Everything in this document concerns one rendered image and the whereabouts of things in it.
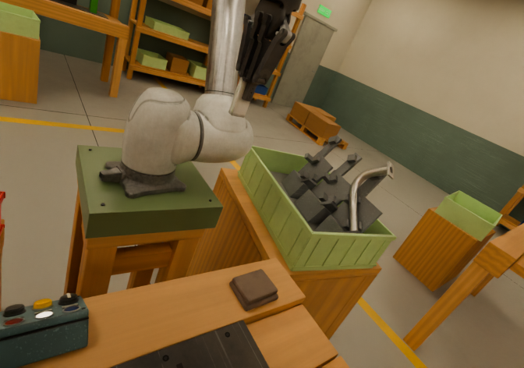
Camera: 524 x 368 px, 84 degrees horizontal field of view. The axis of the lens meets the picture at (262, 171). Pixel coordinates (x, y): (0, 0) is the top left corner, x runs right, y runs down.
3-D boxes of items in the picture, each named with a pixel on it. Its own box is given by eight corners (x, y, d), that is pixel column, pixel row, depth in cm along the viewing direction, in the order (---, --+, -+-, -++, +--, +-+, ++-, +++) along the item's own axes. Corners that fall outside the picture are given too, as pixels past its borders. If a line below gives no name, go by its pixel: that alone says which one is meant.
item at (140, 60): (267, 108, 668) (309, 3, 579) (127, 79, 473) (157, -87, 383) (254, 99, 703) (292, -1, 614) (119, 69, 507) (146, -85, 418)
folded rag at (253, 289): (260, 274, 76) (263, 267, 75) (277, 300, 71) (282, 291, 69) (228, 284, 69) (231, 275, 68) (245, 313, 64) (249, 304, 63)
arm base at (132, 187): (89, 165, 85) (90, 148, 83) (160, 162, 101) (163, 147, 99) (112, 201, 75) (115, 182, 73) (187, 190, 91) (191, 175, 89)
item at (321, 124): (285, 119, 644) (293, 100, 626) (311, 125, 692) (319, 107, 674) (318, 145, 560) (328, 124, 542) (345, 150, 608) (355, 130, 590)
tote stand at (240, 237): (181, 277, 178) (221, 167, 146) (255, 272, 204) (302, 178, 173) (207, 404, 126) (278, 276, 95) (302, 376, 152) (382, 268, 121)
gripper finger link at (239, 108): (255, 82, 54) (257, 83, 54) (242, 116, 57) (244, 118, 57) (242, 78, 52) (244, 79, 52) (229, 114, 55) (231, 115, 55)
